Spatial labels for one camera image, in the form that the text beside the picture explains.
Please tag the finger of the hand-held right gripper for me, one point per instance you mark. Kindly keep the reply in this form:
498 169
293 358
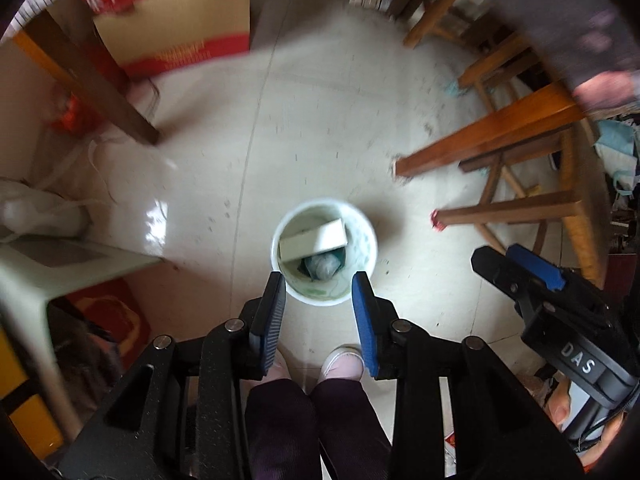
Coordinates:
500 272
537 266

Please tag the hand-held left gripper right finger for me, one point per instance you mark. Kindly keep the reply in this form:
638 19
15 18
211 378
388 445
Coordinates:
365 322

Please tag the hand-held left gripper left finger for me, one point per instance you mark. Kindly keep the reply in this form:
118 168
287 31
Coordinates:
267 312

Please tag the white round trash bin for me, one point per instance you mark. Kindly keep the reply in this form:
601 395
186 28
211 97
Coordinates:
361 245

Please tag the person's right hand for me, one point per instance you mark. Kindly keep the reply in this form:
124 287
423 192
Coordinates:
557 402

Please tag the pale pink shoe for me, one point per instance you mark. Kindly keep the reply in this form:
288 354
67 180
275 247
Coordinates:
344 362

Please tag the crumpled clear plastic bag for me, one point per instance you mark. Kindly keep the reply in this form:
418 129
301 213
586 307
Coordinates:
324 266

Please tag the red wrapper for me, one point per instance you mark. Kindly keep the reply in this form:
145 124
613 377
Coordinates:
438 221

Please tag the white flat box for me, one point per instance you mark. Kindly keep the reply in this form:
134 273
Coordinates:
312 240

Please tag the person's left leg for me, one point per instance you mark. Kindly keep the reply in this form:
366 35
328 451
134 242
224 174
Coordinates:
280 430

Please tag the wooden chair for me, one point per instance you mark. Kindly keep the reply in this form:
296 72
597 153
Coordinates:
500 135

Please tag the light blue cloth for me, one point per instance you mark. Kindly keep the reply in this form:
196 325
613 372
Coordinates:
617 145

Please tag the red bag with yellow print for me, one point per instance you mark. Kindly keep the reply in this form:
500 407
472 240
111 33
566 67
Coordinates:
112 317

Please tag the red and white paper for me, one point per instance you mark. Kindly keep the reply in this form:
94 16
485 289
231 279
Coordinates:
451 452

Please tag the teal scrap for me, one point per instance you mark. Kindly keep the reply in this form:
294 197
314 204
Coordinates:
454 89

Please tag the wooden stool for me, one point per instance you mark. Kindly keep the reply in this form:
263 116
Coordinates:
432 15
495 62

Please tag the pale green plastic stool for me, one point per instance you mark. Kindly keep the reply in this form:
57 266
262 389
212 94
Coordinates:
55 265

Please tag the dark grey cloth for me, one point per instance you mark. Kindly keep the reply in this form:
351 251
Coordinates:
560 15

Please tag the white plastic bag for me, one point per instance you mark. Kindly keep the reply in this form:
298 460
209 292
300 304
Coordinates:
35 212

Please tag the yellow box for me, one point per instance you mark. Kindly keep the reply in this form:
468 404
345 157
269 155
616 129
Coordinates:
25 405

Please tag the small red plastic bag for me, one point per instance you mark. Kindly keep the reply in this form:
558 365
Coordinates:
72 115

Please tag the dark wooden table leg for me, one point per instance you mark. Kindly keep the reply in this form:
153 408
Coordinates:
95 80

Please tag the cardboard box with red print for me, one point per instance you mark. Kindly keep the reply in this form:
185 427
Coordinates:
180 20

